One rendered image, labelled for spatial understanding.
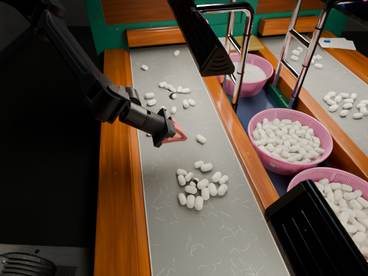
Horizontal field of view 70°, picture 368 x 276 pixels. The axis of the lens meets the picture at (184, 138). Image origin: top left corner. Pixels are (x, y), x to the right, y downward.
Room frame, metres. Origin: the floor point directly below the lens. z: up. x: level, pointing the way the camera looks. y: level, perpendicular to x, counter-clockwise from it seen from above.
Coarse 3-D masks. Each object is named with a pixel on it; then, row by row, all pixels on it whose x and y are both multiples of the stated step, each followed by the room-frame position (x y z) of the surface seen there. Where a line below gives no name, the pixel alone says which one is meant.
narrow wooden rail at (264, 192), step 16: (208, 80) 0.95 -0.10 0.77; (224, 96) 0.83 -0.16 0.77; (224, 112) 0.74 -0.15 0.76; (224, 128) 0.68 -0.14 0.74; (240, 128) 0.65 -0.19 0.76; (240, 144) 0.58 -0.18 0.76; (240, 160) 0.52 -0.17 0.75; (256, 160) 0.51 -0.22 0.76; (256, 176) 0.45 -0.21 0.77; (256, 192) 0.40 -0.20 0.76; (272, 192) 0.40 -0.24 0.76
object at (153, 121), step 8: (152, 112) 0.53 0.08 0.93; (160, 112) 0.57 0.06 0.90; (152, 120) 0.50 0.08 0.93; (160, 120) 0.52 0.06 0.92; (144, 128) 0.49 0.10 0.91; (152, 128) 0.50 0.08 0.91; (160, 128) 0.50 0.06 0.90; (168, 128) 0.49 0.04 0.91; (152, 136) 0.51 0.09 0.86; (160, 136) 0.49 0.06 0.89; (168, 136) 0.48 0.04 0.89; (160, 144) 0.48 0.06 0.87
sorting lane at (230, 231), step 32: (160, 64) 1.13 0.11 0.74; (192, 64) 1.13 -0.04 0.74; (160, 96) 0.87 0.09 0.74; (192, 96) 0.87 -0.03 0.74; (192, 128) 0.68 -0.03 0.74; (160, 160) 0.53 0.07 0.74; (192, 160) 0.53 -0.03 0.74; (224, 160) 0.53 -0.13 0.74; (160, 192) 0.41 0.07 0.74; (160, 224) 0.32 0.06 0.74; (192, 224) 0.32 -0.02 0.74; (224, 224) 0.32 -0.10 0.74; (256, 224) 0.32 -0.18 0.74; (160, 256) 0.24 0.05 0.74; (192, 256) 0.24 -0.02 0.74; (224, 256) 0.24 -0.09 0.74; (256, 256) 0.24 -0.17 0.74
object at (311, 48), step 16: (336, 0) 0.82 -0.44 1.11; (352, 0) 0.83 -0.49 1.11; (320, 16) 0.83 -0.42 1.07; (288, 32) 0.97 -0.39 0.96; (320, 32) 0.82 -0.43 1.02; (288, 48) 0.97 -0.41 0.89; (288, 64) 0.93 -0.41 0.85; (304, 64) 0.82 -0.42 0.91; (272, 96) 0.95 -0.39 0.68; (288, 112) 0.81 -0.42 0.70
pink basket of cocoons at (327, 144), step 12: (276, 108) 0.75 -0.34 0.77; (252, 120) 0.69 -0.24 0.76; (300, 120) 0.72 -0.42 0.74; (312, 120) 0.69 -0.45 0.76; (324, 132) 0.64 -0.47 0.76; (252, 144) 0.60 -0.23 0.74; (324, 144) 0.60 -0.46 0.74; (264, 156) 0.54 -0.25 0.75; (324, 156) 0.54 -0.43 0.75; (276, 168) 0.52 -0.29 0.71; (288, 168) 0.51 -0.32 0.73; (300, 168) 0.50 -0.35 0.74
